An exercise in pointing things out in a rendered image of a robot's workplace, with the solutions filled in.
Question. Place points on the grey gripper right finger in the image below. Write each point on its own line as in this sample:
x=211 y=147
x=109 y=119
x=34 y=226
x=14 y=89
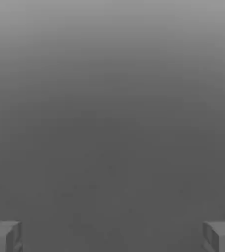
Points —
x=224 y=238

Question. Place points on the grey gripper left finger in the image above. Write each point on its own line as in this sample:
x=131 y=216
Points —
x=0 y=237

